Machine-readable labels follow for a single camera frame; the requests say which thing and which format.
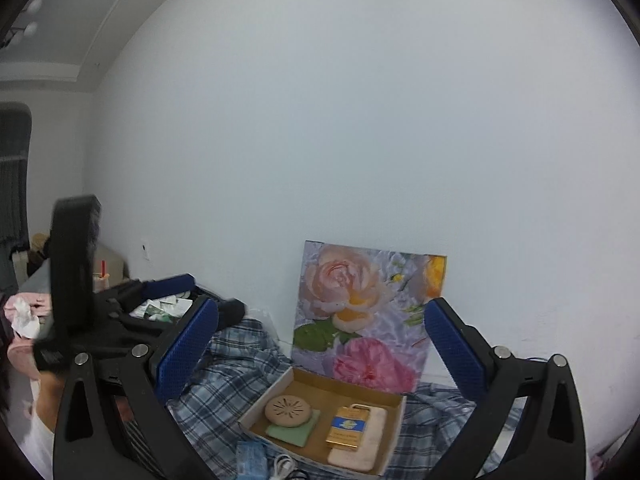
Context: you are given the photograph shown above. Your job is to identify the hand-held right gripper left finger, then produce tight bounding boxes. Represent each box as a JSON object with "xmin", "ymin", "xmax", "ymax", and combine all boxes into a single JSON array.
[{"xmin": 52, "ymin": 296, "xmax": 221, "ymax": 480}]

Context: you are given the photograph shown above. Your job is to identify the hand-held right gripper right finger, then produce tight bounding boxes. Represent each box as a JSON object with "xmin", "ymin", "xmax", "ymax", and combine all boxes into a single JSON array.
[{"xmin": 424, "ymin": 297, "xmax": 587, "ymax": 480}]

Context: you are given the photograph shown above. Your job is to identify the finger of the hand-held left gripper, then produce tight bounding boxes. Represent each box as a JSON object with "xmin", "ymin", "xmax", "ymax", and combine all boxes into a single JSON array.
[
  {"xmin": 107, "ymin": 274, "xmax": 197, "ymax": 318},
  {"xmin": 215, "ymin": 299, "xmax": 247, "ymax": 332}
]

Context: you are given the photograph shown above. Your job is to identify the round beige disc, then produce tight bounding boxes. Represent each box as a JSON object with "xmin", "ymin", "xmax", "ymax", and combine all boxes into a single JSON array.
[{"xmin": 264, "ymin": 394, "xmax": 315, "ymax": 428}]

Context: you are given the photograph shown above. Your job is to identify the beige phone case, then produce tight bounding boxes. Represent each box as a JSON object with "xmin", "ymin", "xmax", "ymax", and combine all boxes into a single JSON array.
[{"xmin": 327, "ymin": 402, "xmax": 390, "ymax": 473}]

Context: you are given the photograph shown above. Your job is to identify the white cardboard box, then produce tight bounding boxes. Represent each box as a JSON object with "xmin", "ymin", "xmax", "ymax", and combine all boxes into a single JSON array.
[{"xmin": 237, "ymin": 366, "xmax": 407, "ymax": 477}]

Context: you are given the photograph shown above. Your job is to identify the blue face mask pack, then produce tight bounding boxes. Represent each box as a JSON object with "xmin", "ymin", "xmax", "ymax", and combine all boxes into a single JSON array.
[{"xmin": 235, "ymin": 440, "xmax": 268, "ymax": 480}]

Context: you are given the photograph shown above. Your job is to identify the gold blue packet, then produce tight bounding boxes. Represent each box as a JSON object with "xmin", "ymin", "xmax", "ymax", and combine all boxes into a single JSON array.
[{"xmin": 325, "ymin": 405, "xmax": 371, "ymax": 453}]

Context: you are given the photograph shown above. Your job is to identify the green snap pouch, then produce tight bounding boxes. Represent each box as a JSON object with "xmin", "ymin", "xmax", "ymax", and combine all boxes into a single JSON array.
[{"xmin": 265, "ymin": 407, "xmax": 322, "ymax": 448}]

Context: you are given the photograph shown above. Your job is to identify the white charging cable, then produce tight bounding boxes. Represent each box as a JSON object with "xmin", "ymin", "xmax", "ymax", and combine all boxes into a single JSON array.
[{"xmin": 272, "ymin": 454, "xmax": 298, "ymax": 480}]

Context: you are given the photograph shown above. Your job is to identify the clear plastic bag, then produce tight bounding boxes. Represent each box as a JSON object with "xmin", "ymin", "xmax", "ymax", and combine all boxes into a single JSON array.
[{"xmin": 250, "ymin": 307, "xmax": 283, "ymax": 356}]

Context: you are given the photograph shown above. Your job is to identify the blue plaid shirt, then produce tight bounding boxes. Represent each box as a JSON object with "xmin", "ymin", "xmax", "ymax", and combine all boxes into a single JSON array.
[{"xmin": 167, "ymin": 317, "xmax": 531, "ymax": 480}]

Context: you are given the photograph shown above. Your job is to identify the white crumpled tissue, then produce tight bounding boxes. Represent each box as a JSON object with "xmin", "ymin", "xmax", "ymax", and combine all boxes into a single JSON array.
[{"xmin": 10, "ymin": 297, "xmax": 41, "ymax": 341}]

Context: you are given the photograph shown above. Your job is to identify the floral canvas picture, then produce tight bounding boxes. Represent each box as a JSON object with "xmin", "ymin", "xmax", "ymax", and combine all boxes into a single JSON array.
[{"xmin": 291, "ymin": 240, "xmax": 448, "ymax": 395}]

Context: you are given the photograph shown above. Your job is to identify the white globe ceiling lamp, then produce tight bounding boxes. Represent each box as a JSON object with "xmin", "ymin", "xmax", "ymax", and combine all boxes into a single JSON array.
[{"xmin": 7, "ymin": 0, "xmax": 46, "ymax": 50}]

